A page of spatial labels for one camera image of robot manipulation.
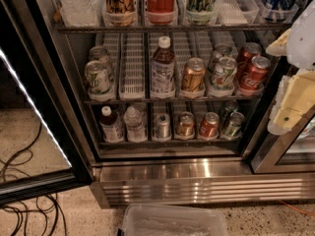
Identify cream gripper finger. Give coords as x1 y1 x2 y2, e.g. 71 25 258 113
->
267 70 315 136
266 29 291 57

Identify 7up can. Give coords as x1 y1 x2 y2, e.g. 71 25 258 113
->
210 56 237 97
89 45 114 81
208 44 232 73
85 60 111 101

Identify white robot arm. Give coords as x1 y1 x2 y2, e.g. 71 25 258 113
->
266 1 315 136

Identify rear red cola can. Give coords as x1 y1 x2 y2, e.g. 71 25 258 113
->
235 42 262 81

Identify red cola can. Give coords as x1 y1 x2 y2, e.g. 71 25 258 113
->
239 56 271 96
235 42 262 81

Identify front red cola can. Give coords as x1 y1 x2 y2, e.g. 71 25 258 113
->
239 56 271 96

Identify right sliding fridge door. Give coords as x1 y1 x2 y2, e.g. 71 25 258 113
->
251 107 315 174

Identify rear green can bottom shelf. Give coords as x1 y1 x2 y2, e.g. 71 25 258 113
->
219 100 239 124

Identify front green can bottom shelf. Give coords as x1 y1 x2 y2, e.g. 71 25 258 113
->
220 112 245 141

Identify green tall can top shelf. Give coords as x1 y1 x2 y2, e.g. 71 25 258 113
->
186 0 216 25

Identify gold soda can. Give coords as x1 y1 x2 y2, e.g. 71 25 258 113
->
180 57 206 98

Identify red can bottom shelf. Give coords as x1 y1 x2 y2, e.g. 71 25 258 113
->
199 112 220 141

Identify gold can bottom shelf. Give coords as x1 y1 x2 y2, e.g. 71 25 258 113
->
175 111 195 140

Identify brown tea bottle middle shelf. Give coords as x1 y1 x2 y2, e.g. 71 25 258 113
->
150 36 175 99

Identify silver can bottom shelf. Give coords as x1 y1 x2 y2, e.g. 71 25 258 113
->
154 113 171 142

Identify empty white shelf tray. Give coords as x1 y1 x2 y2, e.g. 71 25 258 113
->
119 33 145 100

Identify clear water bottle bottom shelf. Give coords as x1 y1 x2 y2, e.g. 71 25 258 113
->
123 106 147 143

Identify clear water bottle shelf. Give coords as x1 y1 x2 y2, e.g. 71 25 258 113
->
60 0 100 28
123 106 147 143

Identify gold tall can top shelf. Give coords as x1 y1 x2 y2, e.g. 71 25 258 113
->
104 0 136 27

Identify brown bottle bottom shelf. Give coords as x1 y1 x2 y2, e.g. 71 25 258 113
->
99 106 124 144

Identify stainless fridge base grille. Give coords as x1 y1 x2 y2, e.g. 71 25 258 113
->
90 158 315 208

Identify clear water bottle top shelf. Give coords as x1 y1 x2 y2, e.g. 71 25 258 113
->
60 0 100 28

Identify open fridge glass door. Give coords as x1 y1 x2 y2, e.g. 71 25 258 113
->
0 0 93 206

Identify red coca cola bottle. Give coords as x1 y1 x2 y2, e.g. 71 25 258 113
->
147 0 174 25

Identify clear plastic bin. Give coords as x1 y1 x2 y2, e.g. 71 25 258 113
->
117 204 228 236

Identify orange cable on floor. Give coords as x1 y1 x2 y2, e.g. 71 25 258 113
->
279 200 315 218

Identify black cables on floor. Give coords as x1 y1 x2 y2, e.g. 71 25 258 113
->
0 121 68 236

